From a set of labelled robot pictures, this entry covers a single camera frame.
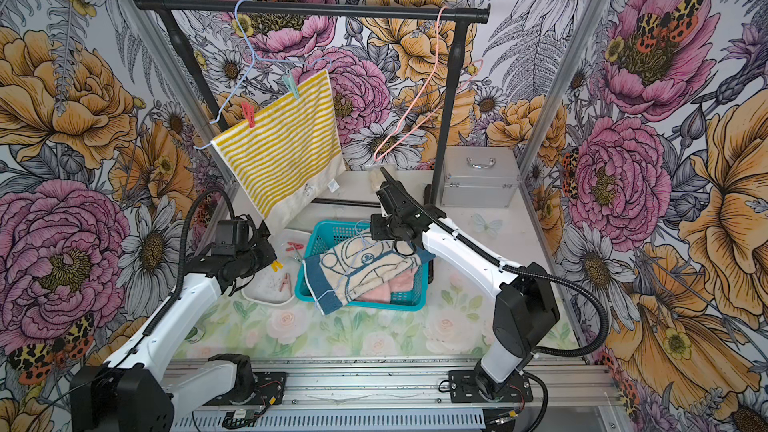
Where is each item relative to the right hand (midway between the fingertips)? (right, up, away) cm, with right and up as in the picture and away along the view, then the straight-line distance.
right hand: (376, 234), depth 83 cm
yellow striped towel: (-22, +23, -2) cm, 32 cm away
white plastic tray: (-31, -16, +9) cm, 36 cm away
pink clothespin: (-28, -15, +9) cm, 33 cm away
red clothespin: (-28, -6, +16) cm, 32 cm away
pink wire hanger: (0, +27, +37) cm, 45 cm away
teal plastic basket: (-17, -2, +12) cm, 21 cm away
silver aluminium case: (+32, +17, +20) cm, 42 cm away
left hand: (-29, -7, +1) cm, 30 cm away
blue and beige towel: (0, -9, +2) cm, 9 cm away
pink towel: (+7, -15, +6) cm, 17 cm away
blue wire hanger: (-6, +3, +11) cm, 13 cm away
